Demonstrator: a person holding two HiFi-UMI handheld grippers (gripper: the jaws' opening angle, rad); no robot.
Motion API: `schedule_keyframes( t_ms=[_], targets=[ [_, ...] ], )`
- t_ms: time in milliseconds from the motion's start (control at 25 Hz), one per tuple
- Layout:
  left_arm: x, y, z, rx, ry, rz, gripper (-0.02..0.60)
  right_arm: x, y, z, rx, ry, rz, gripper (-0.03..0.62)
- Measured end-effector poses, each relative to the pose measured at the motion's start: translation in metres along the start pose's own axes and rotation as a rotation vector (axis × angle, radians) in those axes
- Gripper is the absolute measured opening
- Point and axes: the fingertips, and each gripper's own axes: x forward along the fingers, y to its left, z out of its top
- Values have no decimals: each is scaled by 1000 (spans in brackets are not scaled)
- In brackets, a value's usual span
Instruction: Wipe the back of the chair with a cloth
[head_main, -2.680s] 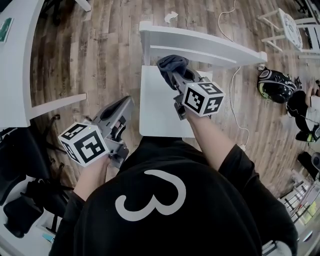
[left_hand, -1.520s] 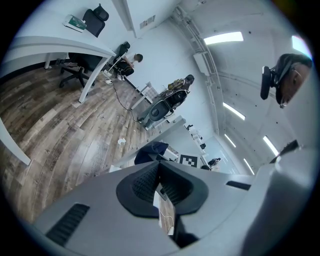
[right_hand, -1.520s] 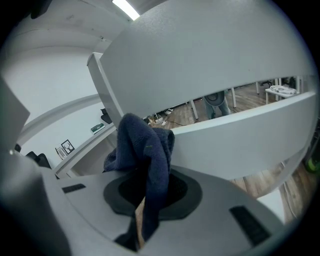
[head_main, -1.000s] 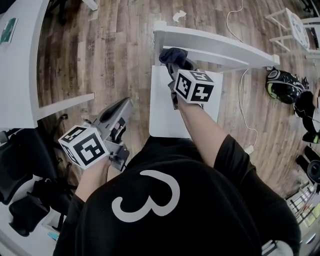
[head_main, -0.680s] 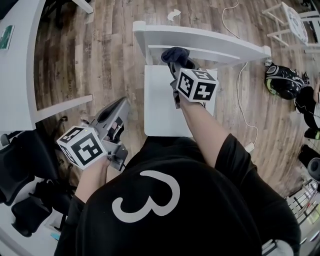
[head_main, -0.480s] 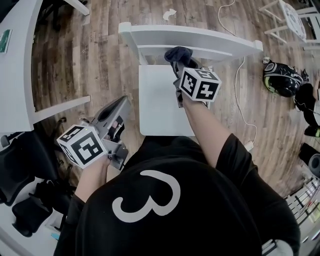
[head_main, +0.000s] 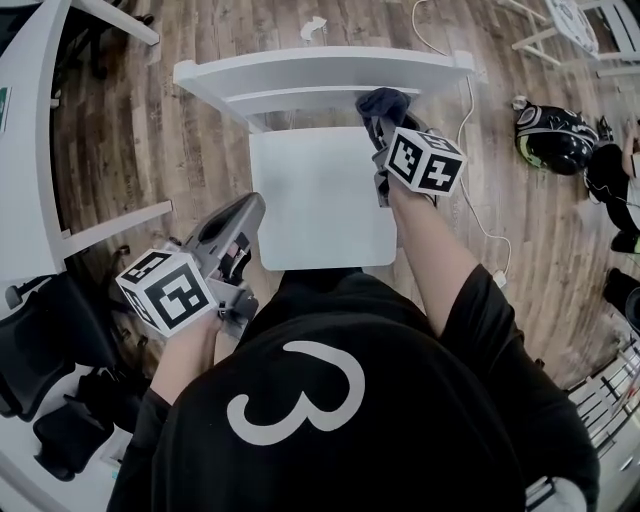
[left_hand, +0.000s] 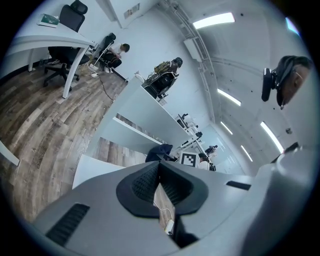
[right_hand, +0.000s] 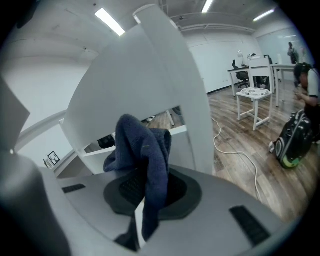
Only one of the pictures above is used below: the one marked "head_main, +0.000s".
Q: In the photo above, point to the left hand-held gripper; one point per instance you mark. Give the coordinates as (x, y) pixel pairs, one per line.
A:
(172, 300)

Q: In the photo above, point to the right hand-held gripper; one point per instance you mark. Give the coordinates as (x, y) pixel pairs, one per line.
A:
(425, 162)

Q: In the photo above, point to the blue-grey wiping cloth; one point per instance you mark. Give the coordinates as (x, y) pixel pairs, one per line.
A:
(382, 102)

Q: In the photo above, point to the white wooden chair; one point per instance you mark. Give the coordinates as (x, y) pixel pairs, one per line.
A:
(310, 200)

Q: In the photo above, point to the person's right forearm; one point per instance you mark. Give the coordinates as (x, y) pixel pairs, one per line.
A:
(430, 250)

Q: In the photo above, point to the person's left forearm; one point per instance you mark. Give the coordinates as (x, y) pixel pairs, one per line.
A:
(182, 360)

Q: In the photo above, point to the white folding chair patterned cushion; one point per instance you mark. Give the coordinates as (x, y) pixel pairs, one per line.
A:
(575, 25)

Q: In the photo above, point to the black mesh office chair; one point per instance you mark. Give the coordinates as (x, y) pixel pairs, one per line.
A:
(75, 435)
(50, 340)
(95, 35)

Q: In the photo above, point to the white paper scrap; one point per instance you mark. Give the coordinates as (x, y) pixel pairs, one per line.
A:
(312, 27)

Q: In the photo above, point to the white power adapter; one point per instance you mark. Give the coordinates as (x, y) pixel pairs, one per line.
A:
(500, 279)

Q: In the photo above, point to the white curved desk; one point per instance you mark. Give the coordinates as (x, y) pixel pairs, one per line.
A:
(25, 175)

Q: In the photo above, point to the person's black shirt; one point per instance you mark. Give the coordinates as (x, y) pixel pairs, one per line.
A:
(325, 425)

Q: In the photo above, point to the green book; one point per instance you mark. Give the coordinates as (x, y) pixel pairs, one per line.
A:
(5, 110)

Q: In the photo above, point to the white slatted rack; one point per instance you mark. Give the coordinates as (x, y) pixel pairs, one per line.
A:
(610, 415)

